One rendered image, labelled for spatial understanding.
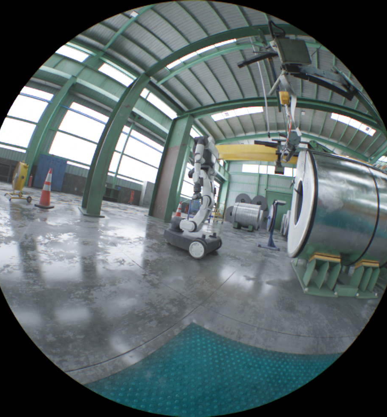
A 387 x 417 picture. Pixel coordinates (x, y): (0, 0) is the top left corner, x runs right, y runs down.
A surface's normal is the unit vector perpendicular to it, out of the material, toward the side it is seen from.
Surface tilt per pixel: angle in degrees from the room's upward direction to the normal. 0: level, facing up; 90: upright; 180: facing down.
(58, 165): 90
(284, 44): 145
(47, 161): 90
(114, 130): 90
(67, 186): 90
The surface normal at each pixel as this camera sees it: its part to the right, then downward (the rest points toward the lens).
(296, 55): -0.47, 0.73
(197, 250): -0.47, -0.11
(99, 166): 0.82, 0.15
